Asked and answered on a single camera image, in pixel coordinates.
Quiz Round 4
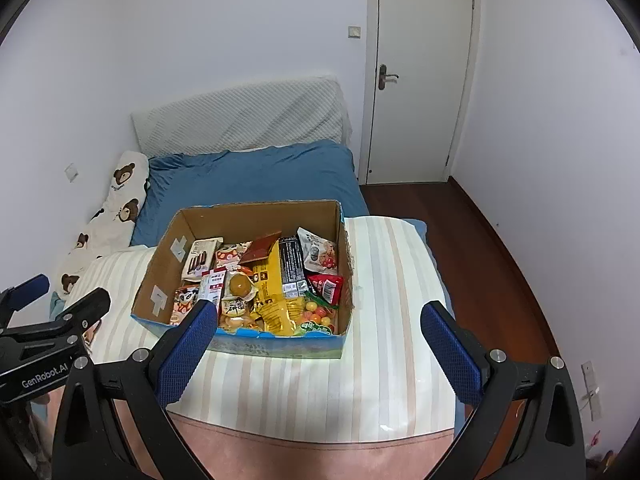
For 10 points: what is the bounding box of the bear print pillow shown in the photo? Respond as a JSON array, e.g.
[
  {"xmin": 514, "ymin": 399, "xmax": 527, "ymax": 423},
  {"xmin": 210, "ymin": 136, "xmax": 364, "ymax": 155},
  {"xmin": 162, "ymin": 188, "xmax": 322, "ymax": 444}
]
[{"xmin": 54, "ymin": 151, "xmax": 150, "ymax": 300}]

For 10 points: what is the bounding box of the wall light switch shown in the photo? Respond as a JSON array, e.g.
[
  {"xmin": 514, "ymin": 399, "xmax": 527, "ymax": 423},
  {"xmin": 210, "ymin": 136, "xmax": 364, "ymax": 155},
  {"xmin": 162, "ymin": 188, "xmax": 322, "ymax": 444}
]
[{"xmin": 348, "ymin": 26, "xmax": 361, "ymax": 39}]

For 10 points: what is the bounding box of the red white snack packet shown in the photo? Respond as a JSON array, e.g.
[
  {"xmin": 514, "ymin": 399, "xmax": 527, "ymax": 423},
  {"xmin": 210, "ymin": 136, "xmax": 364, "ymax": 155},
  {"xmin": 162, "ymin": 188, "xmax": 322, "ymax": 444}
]
[{"xmin": 198, "ymin": 268, "xmax": 227, "ymax": 312}]

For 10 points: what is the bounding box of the blue bed sheet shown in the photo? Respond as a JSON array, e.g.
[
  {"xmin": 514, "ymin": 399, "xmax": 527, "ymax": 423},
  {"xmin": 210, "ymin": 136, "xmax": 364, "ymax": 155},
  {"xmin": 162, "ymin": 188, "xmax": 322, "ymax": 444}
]
[{"xmin": 46, "ymin": 138, "xmax": 467, "ymax": 426}]

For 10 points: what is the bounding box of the panda snack bag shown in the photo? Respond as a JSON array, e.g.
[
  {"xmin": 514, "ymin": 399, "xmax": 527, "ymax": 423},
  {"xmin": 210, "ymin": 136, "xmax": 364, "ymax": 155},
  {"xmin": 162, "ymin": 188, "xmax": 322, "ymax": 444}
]
[
  {"xmin": 214, "ymin": 242, "xmax": 252, "ymax": 270},
  {"xmin": 169, "ymin": 283, "xmax": 200, "ymax": 326}
]

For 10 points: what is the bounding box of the white printed snack bag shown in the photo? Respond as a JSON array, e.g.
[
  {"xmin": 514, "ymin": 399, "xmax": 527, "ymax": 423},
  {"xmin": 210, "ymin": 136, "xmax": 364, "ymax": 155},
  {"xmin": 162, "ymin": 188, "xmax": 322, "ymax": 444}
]
[{"xmin": 297, "ymin": 228, "xmax": 338, "ymax": 275}]

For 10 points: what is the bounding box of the striped cat print blanket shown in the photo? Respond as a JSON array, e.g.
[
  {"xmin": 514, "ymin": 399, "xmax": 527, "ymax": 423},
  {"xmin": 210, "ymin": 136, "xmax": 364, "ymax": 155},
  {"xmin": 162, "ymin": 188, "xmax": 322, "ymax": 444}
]
[{"xmin": 62, "ymin": 216, "xmax": 459, "ymax": 443}]

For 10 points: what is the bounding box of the panda snack bag upper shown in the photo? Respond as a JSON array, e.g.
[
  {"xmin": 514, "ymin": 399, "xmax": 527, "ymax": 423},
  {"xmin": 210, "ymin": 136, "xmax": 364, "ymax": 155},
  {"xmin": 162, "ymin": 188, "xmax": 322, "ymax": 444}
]
[{"xmin": 214, "ymin": 242, "xmax": 252, "ymax": 270}]

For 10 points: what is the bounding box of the white door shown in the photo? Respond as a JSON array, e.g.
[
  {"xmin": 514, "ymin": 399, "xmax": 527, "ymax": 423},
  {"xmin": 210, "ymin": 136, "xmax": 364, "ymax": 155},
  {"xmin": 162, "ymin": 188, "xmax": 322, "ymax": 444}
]
[{"xmin": 358, "ymin": 0, "xmax": 480, "ymax": 184}]

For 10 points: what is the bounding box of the cardboard box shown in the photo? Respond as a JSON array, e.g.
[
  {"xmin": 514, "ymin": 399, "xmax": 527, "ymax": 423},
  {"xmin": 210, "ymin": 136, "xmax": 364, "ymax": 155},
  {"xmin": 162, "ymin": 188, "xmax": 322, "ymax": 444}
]
[{"xmin": 131, "ymin": 200, "xmax": 354, "ymax": 359}]

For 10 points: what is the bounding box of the wall socket with cables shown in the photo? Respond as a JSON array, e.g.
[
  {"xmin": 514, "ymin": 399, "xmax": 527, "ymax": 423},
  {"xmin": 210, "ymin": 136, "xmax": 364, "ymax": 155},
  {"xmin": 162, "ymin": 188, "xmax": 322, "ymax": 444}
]
[{"xmin": 580, "ymin": 361, "xmax": 602, "ymax": 422}]

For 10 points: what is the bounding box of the grey padded headboard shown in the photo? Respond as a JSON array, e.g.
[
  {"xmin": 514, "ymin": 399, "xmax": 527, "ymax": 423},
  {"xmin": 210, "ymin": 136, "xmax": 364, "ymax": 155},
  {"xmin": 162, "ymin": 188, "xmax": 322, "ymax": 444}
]
[{"xmin": 131, "ymin": 76, "xmax": 352, "ymax": 157}]

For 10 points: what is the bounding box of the colourful candy bag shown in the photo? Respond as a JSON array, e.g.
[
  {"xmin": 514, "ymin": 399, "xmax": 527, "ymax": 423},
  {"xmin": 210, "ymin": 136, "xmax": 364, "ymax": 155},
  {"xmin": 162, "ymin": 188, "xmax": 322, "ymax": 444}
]
[{"xmin": 294, "ymin": 296, "xmax": 337, "ymax": 336}]

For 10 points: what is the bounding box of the wall socket by bed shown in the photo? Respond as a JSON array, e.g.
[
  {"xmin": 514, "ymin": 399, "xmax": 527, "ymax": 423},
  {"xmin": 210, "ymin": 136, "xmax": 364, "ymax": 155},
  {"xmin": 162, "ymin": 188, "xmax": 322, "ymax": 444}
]
[{"xmin": 64, "ymin": 164, "xmax": 79, "ymax": 182}]

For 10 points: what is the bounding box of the yellow black snack pack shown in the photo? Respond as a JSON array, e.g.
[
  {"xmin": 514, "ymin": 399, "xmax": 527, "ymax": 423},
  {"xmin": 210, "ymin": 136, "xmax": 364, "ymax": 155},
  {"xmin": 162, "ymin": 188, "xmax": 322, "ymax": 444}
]
[{"xmin": 252, "ymin": 236, "xmax": 308, "ymax": 337}]

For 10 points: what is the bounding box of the clear yellow pastry bag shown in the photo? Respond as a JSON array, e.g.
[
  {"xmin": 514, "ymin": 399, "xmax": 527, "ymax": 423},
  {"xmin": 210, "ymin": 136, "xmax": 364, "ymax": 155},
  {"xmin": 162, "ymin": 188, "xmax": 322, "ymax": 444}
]
[{"xmin": 219, "ymin": 298, "xmax": 264, "ymax": 334}]

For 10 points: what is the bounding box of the metal door handle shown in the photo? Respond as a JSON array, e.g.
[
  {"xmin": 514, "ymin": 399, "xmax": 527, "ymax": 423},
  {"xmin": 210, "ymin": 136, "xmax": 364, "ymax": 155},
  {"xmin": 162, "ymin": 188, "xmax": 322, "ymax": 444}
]
[{"xmin": 378, "ymin": 64, "xmax": 399, "ymax": 91}]

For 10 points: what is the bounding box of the dark red jerky packet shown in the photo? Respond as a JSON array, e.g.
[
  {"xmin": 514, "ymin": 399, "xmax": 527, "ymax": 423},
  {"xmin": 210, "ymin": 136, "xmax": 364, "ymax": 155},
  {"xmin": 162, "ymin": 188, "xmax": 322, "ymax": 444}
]
[{"xmin": 240, "ymin": 231, "xmax": 281, "ymax": 266}]

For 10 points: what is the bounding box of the panda snack bag lower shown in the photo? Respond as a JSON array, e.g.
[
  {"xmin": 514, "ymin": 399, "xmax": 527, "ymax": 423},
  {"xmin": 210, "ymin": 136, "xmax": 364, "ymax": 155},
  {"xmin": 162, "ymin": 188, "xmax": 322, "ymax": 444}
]
[{"xmin": 169, "ymin": 283, "xmax": 200, "ymax": 326}]

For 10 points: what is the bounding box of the Franzzi chocolate cookie pack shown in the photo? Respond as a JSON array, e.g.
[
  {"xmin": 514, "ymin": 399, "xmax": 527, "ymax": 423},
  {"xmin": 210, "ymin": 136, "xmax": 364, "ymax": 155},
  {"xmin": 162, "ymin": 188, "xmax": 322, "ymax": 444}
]
[{"xmin": 181, "ymin": 237, "xmax": 224, "ymax": 282}]

